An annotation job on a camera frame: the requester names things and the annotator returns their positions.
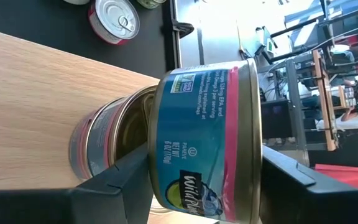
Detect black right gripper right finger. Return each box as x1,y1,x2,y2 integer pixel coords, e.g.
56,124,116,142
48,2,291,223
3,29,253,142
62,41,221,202
259,145,358,224

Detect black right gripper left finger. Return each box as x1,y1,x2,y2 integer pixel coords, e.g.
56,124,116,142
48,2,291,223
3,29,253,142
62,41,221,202
0,143,155,224

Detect silver cans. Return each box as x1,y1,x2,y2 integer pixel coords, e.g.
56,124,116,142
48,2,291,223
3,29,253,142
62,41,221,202
147,58,264,224

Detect red label seafood can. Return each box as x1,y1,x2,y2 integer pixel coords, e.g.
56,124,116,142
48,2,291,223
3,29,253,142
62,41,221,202
88,0,141,46

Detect gold lid seafood can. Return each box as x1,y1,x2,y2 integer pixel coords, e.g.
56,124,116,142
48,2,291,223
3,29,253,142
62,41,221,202
136,0,167,9

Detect orange red curtain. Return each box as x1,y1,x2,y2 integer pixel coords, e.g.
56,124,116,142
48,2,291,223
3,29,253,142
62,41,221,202
314,163,358,190

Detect light wooden stand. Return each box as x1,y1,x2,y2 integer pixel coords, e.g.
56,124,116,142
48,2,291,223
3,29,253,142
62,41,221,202
311,49,339,152

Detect wooden board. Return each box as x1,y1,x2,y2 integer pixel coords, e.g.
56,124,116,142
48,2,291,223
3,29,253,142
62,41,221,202
0,26,220,224

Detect pale lid green label can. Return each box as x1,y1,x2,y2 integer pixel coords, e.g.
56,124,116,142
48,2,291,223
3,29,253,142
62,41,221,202
62,0,90,6

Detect black aluminium table frame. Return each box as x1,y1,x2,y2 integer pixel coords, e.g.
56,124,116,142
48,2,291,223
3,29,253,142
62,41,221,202
162,0,181,75

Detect black rail mount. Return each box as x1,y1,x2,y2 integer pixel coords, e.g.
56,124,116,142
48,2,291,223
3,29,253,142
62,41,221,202
172,19,195,40

